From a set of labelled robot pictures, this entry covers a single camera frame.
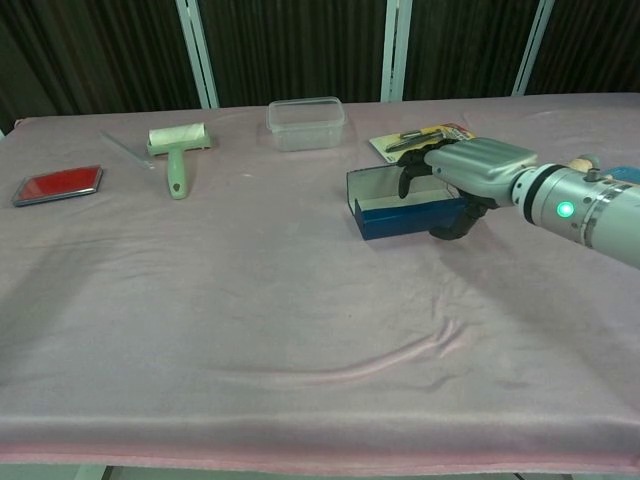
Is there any blue plastic lid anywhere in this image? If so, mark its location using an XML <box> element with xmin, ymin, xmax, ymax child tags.
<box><xmin>602</xmin><ymin>166</ymin><xmax>640</xmax><ymax>184</ymax></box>

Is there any red ink stamp pad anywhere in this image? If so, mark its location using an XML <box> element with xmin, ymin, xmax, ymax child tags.
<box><xmin>11</xmin><ymin>164</ymin><xmax>104</xmax><ymax>208</ymax></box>

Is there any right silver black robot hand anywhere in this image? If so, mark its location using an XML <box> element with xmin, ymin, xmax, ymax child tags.
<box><xmin>397</xmin><ymin>137</ymin><xmax>539</xmax><ymax>241</ymax></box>

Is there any razor in yellow blister pack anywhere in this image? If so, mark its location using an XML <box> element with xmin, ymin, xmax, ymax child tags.
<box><xmin>368</xmin><ymin>122</ymin><xmax>476</xmax><ymax>164</ymax></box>

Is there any pink tablecloth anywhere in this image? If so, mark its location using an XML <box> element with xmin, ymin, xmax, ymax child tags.
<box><xmin>0</xmin><ymin>92</ymin><xmax>640</xmax><ymax>474</ymax></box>

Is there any white metal frame post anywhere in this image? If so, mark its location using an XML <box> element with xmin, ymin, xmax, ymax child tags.
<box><xmin>176</xmin><ymin>0</ymin><xmax>220</xmax><ymax>109</ymax></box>
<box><xmin>513</xmin><ymin>0</ymin><xmax>555</xmax><ymax>97</ymax></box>
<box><xmin>380</xmin><ymin>0</ymin><xmax>412</xmax><ymax>103</ymax></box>

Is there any blue glasses case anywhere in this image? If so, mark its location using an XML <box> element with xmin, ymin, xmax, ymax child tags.
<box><xmin>345</xmin><ymin>166</ymin><xmax>466</xmax><ymax>241</ymax></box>

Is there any wooden massage mallet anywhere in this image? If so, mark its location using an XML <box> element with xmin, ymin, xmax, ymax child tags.
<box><xmin>567</xmin><ymin>155</ymin><xmax>604</xmax><ymax>174</ymax></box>

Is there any clear plastic container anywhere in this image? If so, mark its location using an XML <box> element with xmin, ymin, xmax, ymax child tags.
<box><xmin>266</xmin><ymin>96</ymin><xmax>349</xmax><ymax>153</ymax></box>

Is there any green lint roller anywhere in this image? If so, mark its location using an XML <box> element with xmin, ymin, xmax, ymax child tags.
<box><xmin>146</xmin><ymin>121</ymin><xmax>214</xmax><ymax>201</ymax></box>

